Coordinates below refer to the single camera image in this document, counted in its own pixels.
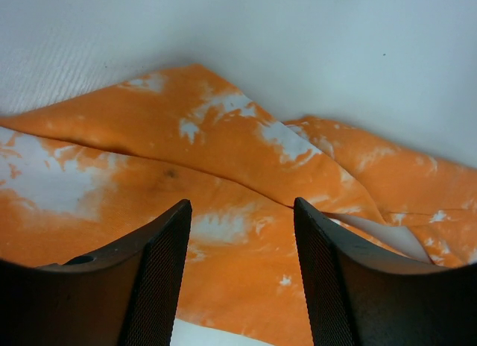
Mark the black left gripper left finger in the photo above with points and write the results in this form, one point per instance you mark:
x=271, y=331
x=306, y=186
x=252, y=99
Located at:
x=125, y=293

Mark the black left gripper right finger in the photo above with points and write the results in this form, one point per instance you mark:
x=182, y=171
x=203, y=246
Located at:
x=358, y=293

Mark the orange tie-dye trousers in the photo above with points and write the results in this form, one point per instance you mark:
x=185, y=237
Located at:
x=81, y=173

